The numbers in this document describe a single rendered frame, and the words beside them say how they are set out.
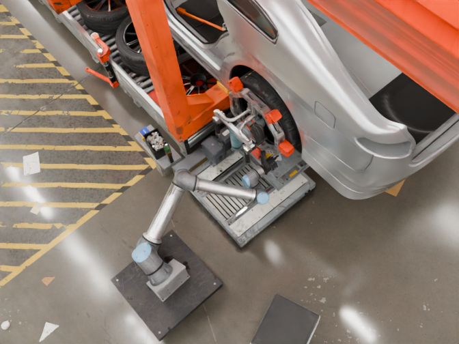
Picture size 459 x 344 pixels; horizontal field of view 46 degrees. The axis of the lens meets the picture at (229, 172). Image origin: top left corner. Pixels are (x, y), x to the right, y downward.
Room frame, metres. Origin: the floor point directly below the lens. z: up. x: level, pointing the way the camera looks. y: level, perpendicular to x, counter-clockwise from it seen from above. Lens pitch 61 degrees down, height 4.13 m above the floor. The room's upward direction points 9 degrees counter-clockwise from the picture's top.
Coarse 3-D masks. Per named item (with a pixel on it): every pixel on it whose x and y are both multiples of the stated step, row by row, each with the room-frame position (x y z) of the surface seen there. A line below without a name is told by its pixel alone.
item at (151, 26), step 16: (128, 0) 2.41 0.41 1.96; (144, 0) 2.34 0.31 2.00; (160, 0) 2.39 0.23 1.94; (144, 16) 2.32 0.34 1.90; (160, 16) 2.37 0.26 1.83; (144, 32) 2.34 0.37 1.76; (160, 32) 2.36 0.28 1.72; (144, 48) 2.40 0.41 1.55; (160, 48) 2.35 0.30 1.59; (160, 64) 2.33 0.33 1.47; (176, 64) 2.39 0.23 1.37; (160, 80) 2.32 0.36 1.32; (176, 80) 2.37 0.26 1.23; (160, 96) 2.40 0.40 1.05; (176, 96) 2.36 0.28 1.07; (176, 112) 2.34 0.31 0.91; (176, 128) 2.32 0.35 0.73; (192, 128) 2.38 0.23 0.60
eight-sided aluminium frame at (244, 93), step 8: (232, 96) 2.36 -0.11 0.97; (240, 96) 2.27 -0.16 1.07; (248, 96) 2.22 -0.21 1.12; (256, 96) 2.21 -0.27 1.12; (232, 104) 2.37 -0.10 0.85; (256, 104) 2.14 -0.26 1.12; (264, 104) 2.13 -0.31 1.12; (232, 112) 2.37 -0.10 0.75; (240, 112) 2.37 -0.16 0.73; (264, 112) 2.07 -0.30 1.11; (240, 120) 2.32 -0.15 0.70; (272, 128) 1.99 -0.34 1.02; (280, 128) 2.00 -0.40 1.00; (280, 136) 1.96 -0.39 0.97; (264, 144) 2.13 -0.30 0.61; (272, 152) 1.99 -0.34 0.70; (280, 152) 1.95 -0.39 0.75
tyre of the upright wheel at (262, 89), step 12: (252, 72) 2.44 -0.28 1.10; (252, 84) 2.29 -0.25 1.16; (264, 84) 2.26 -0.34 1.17; (264, 96) 2.18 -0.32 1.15; (276, 96) 2.16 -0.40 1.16; (240, 108) 2.42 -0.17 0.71; (276, 108) 2.08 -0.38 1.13; (288, 120) 2.01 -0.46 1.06; (288, 132) 1.97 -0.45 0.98; (300, 144) 2.00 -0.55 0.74
